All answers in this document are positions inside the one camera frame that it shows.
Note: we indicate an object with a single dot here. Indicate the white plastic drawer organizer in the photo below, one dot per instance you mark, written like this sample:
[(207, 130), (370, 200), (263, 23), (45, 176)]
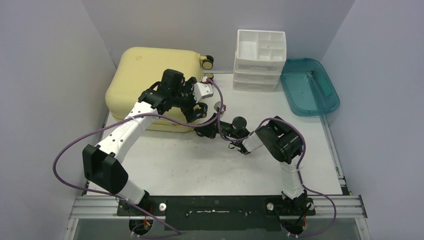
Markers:
[(259, 60)]

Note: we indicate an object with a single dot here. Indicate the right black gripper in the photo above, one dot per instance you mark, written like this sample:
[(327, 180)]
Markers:
[(214, 128)]

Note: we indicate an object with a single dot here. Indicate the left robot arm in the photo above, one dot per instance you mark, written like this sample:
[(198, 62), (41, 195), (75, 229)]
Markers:
[(102, 163)]

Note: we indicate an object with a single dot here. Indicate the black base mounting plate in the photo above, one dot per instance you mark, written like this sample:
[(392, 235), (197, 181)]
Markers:
[(231, 213)]

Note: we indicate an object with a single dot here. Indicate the yellow hard-shell suitcase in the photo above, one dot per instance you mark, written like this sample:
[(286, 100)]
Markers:
[(140, 67)]

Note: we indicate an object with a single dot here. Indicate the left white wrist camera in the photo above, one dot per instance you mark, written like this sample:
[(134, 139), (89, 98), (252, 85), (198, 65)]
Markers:
[(202, 91)]

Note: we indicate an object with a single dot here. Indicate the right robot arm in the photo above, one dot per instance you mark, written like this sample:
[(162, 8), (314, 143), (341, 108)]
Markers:
[(283, 143)]

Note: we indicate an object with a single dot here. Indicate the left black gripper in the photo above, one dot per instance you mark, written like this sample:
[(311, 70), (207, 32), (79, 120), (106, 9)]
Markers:
[(189, 113)]

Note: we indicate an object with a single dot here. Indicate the teal transparent plastic tray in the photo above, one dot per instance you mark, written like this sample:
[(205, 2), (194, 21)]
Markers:
[(308, 88)]

